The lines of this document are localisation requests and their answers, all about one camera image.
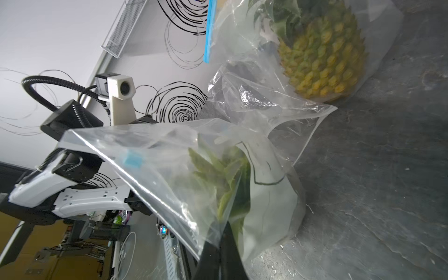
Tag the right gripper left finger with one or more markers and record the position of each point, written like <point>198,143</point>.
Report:
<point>208,267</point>

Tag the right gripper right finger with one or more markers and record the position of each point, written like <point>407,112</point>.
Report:
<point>230,263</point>

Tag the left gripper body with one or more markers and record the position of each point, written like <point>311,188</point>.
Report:
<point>147,119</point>

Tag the clear zip-top bag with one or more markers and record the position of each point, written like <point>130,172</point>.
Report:
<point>153,159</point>
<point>253,96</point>

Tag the bagged pineapple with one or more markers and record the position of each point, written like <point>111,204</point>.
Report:
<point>230,177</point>
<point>321,48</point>

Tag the blue-zip clear bag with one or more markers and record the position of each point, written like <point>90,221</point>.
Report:
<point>232,35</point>

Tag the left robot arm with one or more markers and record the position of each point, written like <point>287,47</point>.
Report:
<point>62,186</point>

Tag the grey slotted cable duct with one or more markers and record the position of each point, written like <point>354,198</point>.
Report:
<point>171,257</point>

